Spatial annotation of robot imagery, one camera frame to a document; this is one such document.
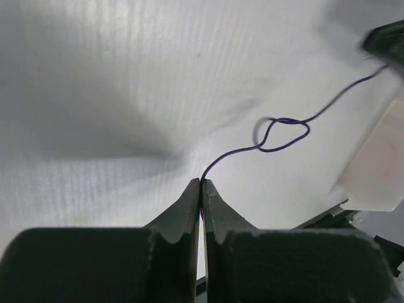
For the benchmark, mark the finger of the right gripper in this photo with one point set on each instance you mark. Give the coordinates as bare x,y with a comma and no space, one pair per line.
386,44

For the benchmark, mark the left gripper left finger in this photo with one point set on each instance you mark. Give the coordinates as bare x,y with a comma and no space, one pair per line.
154,263

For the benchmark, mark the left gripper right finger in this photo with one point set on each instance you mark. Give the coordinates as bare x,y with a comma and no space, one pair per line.
247,264

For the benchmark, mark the white compartment tray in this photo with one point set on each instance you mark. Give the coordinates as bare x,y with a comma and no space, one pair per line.
373,179

